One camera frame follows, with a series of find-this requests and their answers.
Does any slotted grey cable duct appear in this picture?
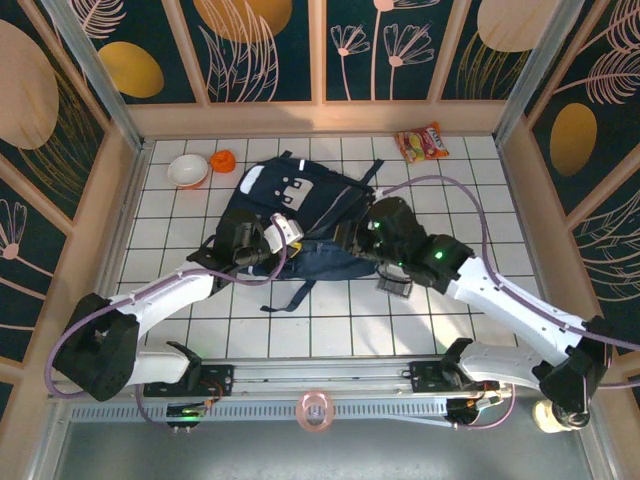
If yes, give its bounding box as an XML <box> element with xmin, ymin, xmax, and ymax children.
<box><xmin>67</xmin><ymin>399</ymin><xmax>451</xmax><ymax>425</ymax></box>

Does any black controller board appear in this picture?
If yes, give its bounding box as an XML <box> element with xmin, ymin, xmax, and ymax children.
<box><xmin>166</xmin><ymin>403</ymin><xmax>206</xmax><ymax>432</ymax></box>
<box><xmin>446</xmin><ymin>393</ymin><xmax>501</xmax><ymax>430</ymax></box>

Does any navy blue backpack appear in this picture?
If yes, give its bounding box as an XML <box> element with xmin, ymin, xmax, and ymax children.
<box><xmin>214</xmin><ymin>149</ymin><xmax>386</xmax><ymax>314</ymax></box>

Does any white bottle black cap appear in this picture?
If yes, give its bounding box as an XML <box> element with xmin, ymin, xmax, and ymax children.
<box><xmin>532</xmin><ymin>398</ymin><xmax>591</xmax><ymax>435</ymax></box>

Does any aluminium corner post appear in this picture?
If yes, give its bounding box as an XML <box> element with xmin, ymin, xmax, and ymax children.
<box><xmin>42</xmin><ymin>0</ymin><xmax>149</xmax><ymax>151</ymax></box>
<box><xmin>492</xmin><ymin>0</ymin><xmax>586</xmax><ymax>146</ymax></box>

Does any pink tape roll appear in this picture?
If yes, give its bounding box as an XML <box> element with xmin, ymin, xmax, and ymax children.
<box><xmin>295</xmin><ymin>389</ymin><xmax>335</xmax><ymax>434</ymax></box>

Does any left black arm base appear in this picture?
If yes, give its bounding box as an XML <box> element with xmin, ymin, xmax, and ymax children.
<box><xmin>143</xmin><ymin>363</ymin><xmax>235</xmax><ymax>399</ymax></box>

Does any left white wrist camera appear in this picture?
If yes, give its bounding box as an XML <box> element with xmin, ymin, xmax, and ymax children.
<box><xmin>263</xmin><ymin>213</ymin><xmax>305</xmax><ymax>252</ymax></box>

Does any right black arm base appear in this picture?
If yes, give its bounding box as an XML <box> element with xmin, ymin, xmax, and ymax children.
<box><xmin>409</xmin><ymin>359</ymin><xmax>501</xmax><ymax>394</ymax></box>

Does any orange snack bag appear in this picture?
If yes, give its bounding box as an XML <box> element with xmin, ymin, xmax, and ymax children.
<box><xmin>393</xmin><ymin>121</ymin><xmax>450</xmax><ymax>165</ymax></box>

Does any white orange bowl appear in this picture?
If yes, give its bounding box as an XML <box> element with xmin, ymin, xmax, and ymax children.
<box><xmin>167</xmin><ymin>154</ymin><xmax>210</xmax><ymax>190</ymax></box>

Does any aluminium rail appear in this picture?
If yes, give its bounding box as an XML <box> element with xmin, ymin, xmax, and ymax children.
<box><xmin>49</xmin><ymin>353</ymin><xmax>589</xmax><ymax>401</ymax></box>

